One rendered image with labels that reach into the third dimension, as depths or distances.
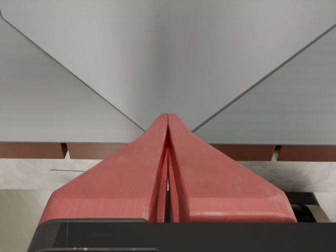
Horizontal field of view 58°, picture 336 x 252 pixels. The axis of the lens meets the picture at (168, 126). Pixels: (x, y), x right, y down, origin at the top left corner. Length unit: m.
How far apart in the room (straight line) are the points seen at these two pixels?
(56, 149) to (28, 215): 1.56
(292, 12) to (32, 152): 0.22
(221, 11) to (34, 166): 0.41
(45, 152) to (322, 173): 0.41
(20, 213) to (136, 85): 1.68
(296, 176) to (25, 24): 0.44
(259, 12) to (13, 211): 1.74
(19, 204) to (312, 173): 1.50
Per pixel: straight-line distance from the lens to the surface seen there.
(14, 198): 1.75
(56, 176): 0.52
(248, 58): 0.18
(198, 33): 0.17
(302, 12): 0.18
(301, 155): 0.28
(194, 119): 0.20
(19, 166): 0.53
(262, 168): 0.49
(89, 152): 0.27
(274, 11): 0.18
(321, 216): 0.60
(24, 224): 1.90
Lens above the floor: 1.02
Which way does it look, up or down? 54 degrees down
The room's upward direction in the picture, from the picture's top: 179 degrees counter-clockwise
